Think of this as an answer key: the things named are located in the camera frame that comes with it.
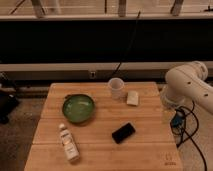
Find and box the black eraser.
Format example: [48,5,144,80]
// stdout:
[112,123,136,144]

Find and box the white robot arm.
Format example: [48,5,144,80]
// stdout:
[160,61,213,115]

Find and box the white ceramic cup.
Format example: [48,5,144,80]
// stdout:
[108,78,124,100]

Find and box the white rectangular block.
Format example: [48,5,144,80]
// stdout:
[127,91,139,106]

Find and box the green bowl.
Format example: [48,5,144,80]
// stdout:
[62,94,95,124]

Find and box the white plastic bottle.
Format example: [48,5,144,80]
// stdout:
[59,123,80,162]

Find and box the blue box on floor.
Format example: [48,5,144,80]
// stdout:
[170,111,185,128]

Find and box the black object at left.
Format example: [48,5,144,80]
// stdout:
[0,72,20,125]

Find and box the white wall outlet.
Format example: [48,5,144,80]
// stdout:
[90,71,96,79]

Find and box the black hanging cable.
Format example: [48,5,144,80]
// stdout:
[109,10,142,79]

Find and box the black floor cable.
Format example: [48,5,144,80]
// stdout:
[171,99,208,171]

